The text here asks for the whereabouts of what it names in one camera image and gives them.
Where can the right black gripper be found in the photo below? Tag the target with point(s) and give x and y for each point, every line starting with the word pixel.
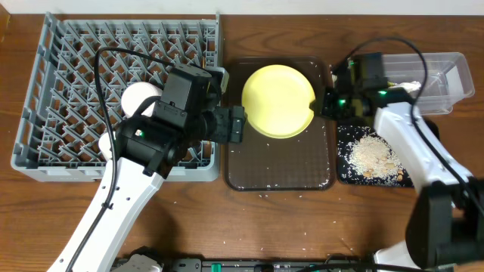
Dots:
pixel 324 108

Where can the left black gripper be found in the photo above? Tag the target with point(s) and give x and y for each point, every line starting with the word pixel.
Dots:
pixel 237 124

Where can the yellow round plate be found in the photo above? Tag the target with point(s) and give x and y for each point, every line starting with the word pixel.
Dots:
pixel 277 99

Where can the rice and food scraps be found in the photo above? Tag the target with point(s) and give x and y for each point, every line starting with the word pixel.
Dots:
pixel 372 158

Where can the white paper napkin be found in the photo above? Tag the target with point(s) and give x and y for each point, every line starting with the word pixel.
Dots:
pixel 407 86

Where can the pink white bowl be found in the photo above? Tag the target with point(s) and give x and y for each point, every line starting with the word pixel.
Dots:
pixel 137 93

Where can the white paper cup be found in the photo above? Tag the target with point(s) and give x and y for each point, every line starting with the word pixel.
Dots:
pixel 104 146

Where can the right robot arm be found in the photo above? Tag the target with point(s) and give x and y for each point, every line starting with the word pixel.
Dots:
pixel 446 225

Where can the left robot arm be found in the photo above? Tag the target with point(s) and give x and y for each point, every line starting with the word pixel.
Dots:
pixel 161 124

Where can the black rectangular waste tray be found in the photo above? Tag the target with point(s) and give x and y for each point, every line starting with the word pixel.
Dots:
pixel 348 170

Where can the dark brown serving tray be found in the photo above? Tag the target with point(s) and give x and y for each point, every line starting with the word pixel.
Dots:
pixel 304 162

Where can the clear plastic bin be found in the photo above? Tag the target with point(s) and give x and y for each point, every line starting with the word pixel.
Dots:
pixel 449 80

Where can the grey plastic dish rack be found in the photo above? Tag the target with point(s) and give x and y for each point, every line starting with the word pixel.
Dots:
pixel 80 71

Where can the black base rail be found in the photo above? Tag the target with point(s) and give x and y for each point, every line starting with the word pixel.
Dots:
pixel 148 259

